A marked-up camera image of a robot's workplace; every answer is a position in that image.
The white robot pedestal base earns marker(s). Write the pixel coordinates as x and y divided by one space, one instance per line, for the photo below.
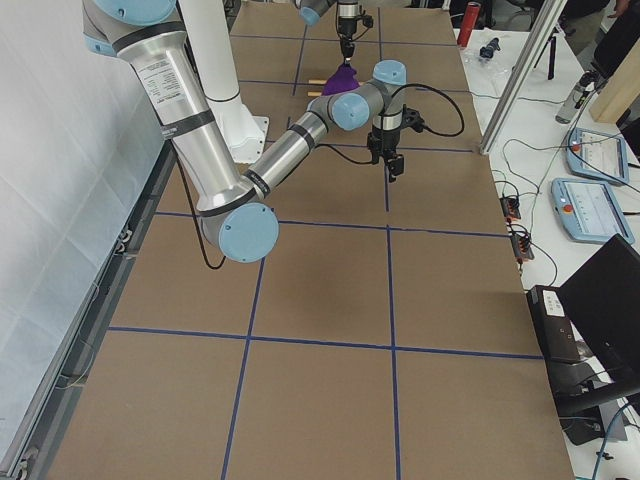
208 34

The orange electronics board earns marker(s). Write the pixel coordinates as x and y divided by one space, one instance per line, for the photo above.
511 208

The far blue teach pendant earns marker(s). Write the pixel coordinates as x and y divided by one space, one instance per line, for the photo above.
596 155

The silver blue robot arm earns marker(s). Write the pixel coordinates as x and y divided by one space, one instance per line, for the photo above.
311 11
181 54

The near blue teach pendant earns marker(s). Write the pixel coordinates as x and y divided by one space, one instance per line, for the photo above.
589 211

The standing person black clothes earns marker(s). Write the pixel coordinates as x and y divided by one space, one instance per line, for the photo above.
617 42

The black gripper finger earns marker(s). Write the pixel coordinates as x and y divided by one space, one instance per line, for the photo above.
395 167
347 47

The purple towel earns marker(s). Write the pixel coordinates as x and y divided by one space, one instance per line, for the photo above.
343 80

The grey water bottle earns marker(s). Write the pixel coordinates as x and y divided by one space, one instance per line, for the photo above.
577 96

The red cylinder bottle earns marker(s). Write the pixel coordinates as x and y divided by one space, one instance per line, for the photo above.
468 23

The black laptop on stand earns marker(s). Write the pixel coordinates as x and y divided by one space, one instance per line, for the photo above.
588 332

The crumpled clear plastic wrap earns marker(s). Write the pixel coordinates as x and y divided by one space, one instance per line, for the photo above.
496 68

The blue teach pendant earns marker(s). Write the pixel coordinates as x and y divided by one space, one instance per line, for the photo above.
596 155
589 211

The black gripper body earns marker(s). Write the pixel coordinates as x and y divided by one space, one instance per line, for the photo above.
345 25
384 142

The aluminium frame post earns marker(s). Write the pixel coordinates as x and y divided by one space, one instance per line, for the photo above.
533 46

